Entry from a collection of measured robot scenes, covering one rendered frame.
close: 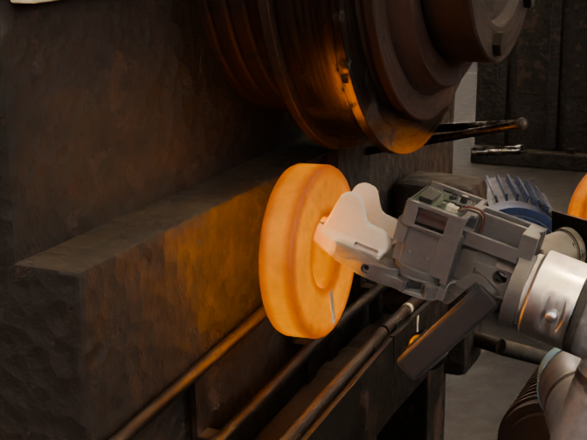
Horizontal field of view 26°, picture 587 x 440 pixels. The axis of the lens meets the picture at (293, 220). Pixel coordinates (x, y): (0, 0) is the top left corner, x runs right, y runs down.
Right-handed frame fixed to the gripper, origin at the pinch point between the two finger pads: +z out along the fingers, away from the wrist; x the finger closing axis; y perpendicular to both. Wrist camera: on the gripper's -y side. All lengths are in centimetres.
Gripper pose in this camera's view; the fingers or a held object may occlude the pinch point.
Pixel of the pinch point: (311, 230)
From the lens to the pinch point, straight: 114.0
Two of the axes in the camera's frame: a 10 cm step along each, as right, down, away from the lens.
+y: 2.3, -9.1, -3.5
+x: -4.0, 2.4, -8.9
